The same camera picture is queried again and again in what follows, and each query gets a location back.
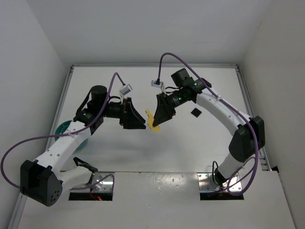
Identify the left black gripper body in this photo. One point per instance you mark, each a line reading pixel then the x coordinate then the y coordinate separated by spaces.
pixel 125 112

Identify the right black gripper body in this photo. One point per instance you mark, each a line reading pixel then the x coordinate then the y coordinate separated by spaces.
pixel 167 105

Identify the yellow long lego brick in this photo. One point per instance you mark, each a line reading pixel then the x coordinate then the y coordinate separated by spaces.
pixel 150 121

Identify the black lego plate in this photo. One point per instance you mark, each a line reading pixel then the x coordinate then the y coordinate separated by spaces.
pixel 196 112

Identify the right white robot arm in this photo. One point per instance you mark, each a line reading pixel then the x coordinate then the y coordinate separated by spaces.
pixel 248 133

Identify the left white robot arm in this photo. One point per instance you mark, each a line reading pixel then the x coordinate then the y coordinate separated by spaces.
pixel 43 179

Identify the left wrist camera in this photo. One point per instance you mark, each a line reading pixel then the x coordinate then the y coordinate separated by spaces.
pixel 125 90

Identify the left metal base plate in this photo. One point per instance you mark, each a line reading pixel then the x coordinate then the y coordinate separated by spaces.
pixel 100 183

